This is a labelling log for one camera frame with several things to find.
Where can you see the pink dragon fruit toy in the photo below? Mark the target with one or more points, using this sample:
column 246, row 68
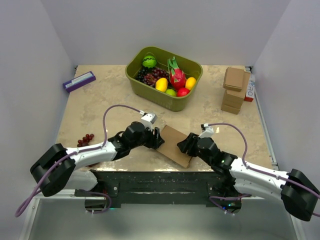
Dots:
column 177, row 77

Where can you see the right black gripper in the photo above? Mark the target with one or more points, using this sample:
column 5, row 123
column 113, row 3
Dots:
column 188, row 144

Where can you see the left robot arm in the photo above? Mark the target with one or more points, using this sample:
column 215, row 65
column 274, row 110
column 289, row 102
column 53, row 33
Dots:
column 54, row 168

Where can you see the green lime toy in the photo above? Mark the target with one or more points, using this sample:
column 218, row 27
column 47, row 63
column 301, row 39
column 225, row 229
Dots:
column 171, row 92

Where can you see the yellow mango toy right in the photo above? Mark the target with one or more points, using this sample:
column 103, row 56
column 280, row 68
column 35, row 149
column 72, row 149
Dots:
column 190, row 83

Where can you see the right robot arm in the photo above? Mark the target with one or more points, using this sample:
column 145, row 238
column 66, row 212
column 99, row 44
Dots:
column 298, row 194

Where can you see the aluminium frame rail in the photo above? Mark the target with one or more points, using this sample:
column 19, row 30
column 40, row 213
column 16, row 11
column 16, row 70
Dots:
column 65, row 216

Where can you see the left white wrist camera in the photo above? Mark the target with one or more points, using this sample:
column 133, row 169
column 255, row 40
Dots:
column 148, row 120

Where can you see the brown cardboard paper box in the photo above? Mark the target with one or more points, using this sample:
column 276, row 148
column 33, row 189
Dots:
column 169, row 148

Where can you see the stack of folded cardboard boxes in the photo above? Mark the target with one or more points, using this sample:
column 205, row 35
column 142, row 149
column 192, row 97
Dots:
column 233, row 100

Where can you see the red grape bunch in bin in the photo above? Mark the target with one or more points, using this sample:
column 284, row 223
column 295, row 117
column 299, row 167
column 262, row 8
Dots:
column 154, row 74

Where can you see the yellow mango toy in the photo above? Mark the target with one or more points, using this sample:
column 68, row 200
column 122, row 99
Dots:
column 190, row 83
column 161, row 84

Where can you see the olive green plastic bin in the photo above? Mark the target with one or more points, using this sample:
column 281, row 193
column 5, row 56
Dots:
column 189, row 67

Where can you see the top folded cardboard box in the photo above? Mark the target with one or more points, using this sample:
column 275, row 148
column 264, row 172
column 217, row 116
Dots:
column 233, row 79

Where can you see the green watermelon toy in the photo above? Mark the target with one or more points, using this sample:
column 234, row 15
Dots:
column 149, row 61

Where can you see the red grape bunch on table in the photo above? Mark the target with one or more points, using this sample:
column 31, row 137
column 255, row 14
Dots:
column 85, row 140

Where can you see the purple flat box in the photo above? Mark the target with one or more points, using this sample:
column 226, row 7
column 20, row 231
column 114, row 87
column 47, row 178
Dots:
column 79, row 82

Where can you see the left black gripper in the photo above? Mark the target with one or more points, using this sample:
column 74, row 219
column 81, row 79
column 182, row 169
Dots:
column 155, row 140

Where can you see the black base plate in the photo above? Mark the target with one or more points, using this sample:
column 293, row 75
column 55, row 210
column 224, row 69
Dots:
column 167, row 188

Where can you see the white red printed box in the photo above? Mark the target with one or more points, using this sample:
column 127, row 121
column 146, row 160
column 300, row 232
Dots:
column 250, row 91

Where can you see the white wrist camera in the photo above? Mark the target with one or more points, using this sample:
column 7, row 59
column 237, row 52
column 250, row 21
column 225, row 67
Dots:
column 207, row 131
column 148, row 120

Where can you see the yellow mango toy left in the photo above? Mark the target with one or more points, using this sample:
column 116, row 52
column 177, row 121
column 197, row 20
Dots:
column 161, row 84

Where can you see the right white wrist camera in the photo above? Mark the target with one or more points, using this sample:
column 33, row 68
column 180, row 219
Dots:
column 207, row 131

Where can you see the red apple toy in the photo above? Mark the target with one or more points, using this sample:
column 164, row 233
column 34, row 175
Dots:
column 182, row 92

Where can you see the dark purple grape bunch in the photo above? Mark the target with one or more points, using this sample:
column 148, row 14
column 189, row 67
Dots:
column 141, row 75

